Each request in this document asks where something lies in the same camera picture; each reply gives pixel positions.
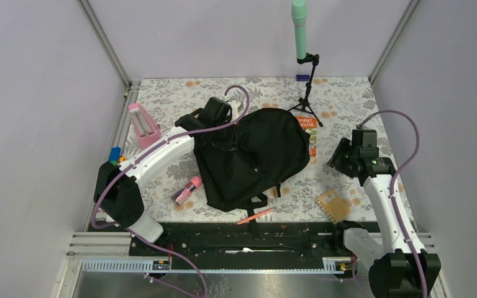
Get orange snack packet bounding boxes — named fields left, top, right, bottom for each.
left=317, top=189, right=351, bottom=224

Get black student backpack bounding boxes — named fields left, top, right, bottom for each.
left=194, top=108, right=310, bottom=215

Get pink pencil case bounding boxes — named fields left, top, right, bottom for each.
left=171, top=176, right=202, bottom=206

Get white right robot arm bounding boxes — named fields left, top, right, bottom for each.
left=327, top=129, right=441, bottom=297

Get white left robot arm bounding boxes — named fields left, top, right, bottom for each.
left=91, top=97, right=249, bottom=255

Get orange treehouse book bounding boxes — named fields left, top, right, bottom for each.
left=296, top=116, right=318, bottom=158

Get floral tablecloth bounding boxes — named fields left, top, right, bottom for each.
left=137, top=77, right=393, bottom=222

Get black tripod stand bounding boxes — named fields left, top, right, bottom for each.
left=288, top=53, right=324, bottom=127

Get colourful toy blocks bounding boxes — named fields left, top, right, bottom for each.
left=108, top=147, right=127, bottom=165

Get green microphone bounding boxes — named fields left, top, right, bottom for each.
left=291, top=0, right=307, bottom=61

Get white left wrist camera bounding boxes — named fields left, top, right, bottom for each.
left=227, top=100, right=242, bottom=121

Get blue block at wall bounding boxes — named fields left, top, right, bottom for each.
left=296, top=74, right=310, bottom=81

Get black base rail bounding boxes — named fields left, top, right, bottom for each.
left=128, top=222, right=373, bottom=271

